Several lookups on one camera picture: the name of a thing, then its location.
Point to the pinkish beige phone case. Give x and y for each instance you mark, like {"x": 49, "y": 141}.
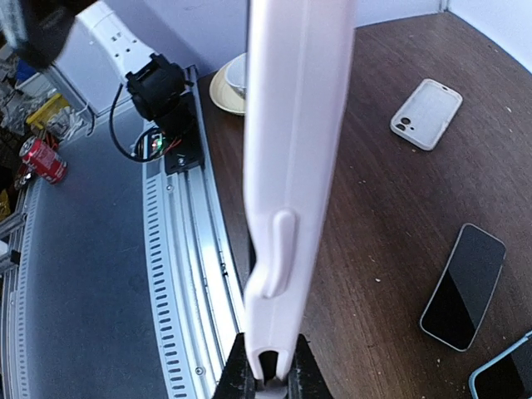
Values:
{"x": 299, "y": 61}

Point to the light blue phone case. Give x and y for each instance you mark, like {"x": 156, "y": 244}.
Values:
{"x": 490, "y": 365}

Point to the tan saucer plate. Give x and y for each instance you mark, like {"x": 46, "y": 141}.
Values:
{"x": 223, "y": 96}

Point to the right aluminium corner post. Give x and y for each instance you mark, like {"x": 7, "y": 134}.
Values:
{"x": 444, "y": 5}

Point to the white bowl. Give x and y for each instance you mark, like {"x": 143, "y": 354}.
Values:
{"x": 235, "y": 75}

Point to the dark phone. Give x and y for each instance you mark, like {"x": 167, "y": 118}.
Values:
{"x": 251, "y": 248}

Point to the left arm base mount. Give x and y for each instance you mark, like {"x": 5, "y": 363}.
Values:
{"x": 170, "y": 137}

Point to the red soda can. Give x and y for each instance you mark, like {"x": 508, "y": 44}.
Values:
{"x": 42, "y": 159}

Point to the yellow storage bin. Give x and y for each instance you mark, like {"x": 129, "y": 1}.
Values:
{"x": 51, "y": 107}

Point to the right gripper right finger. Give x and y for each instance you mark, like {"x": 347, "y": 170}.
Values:
{"x": 305, "y": 380}

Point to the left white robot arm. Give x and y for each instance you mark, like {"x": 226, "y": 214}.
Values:
{"x": 37, "y": 31}

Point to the clear magsafe phone case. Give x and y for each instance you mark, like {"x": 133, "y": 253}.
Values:
{"x": 463, "y": 287}

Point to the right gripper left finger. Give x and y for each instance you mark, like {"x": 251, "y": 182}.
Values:
{"x": 237, "y": 379}

